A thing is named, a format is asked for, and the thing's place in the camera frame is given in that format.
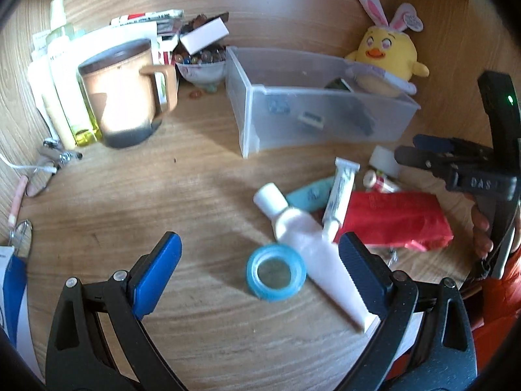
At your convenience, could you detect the red marker pen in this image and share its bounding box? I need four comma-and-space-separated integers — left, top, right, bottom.
112, 13, 157, 26

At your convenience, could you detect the pink pen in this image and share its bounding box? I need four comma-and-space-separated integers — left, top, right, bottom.
9, 175, 32, 229

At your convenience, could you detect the small red and white bottle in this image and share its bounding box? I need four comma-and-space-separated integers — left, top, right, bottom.
362, 169, 401, 194

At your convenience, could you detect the small blue box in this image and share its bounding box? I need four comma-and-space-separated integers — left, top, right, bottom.
268, 97, 292, 115

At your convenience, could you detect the blue and white packet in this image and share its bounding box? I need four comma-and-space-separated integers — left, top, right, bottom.
0, 244, 32, 359

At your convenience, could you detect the blue tape roll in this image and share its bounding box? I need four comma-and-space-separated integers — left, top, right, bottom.
245, 243, 308, 303

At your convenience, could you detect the clear bottle with yellow liquid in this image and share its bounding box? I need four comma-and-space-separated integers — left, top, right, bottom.
46, 0, 103, 148

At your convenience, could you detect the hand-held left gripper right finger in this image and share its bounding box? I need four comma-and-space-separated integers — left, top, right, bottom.
338, 231, 478, 391

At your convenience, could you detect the dark brown packet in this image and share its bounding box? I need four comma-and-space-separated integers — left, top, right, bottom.
181, 12, 229, 33

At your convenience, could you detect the white cosmetic tube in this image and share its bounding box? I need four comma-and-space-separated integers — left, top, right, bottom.
28, 55, 78, 151

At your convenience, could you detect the person's right hand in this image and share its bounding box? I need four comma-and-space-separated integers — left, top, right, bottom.
471, 207, 494, 260

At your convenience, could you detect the small white ointment tube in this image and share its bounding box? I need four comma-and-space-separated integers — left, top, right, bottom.
321, 157, 361, 243

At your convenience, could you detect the pale green tube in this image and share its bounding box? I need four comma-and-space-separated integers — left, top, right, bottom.
285, 177, 335, 213

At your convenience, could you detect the white booklet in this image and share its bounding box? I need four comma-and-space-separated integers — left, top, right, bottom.
73, 22, 159, 51

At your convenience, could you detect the dark green box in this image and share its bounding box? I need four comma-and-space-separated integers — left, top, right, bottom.
323, 77, 353, 93

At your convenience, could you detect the eraser in paper sleeve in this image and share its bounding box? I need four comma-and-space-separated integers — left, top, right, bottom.
297, 112, 325, 129

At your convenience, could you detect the metal carabiner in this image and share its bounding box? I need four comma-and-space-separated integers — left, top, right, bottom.
10, 219, 34, 260

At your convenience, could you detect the clear plastic storage bin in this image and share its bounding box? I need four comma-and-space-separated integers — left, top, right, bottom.
225, 46, 422, 159

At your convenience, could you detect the white squeeze tube with cap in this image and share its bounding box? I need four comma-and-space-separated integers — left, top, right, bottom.
253, 182, 381, 331

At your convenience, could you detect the white cardboard box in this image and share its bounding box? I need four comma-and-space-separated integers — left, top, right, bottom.
179, 18, 231, 53

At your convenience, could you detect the white foam block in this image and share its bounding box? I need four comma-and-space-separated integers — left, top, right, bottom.
368, 145, 401, 180

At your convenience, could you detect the person's right forearm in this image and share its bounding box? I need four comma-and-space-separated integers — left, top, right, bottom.
464, 248, 521, 379

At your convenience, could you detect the white floral bowl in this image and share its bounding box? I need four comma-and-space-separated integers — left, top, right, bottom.
174, 55, 228, 90

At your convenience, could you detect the tan mug with lid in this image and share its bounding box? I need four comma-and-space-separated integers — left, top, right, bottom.
77, 38, 180, 149

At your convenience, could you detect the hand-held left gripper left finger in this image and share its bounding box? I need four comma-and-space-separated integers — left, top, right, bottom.
46, 231, 182, 391

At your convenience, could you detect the bowl of small items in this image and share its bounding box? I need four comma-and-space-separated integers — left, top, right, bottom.
174, 45, 226, 66

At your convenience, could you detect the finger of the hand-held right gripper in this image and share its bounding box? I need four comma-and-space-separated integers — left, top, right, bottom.
394, 145, 460, 180
413, 134, 493, 164

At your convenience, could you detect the red packet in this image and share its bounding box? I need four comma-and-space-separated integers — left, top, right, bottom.
340, 189, 454, 253

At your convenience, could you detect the yellow plush chick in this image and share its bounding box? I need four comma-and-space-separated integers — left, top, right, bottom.
344, 0, 430, 98

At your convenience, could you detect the red and white box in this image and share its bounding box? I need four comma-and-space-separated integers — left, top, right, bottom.
157, 35, 180, 66

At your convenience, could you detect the white cable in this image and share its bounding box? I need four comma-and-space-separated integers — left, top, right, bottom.
0, 152, 58, 176

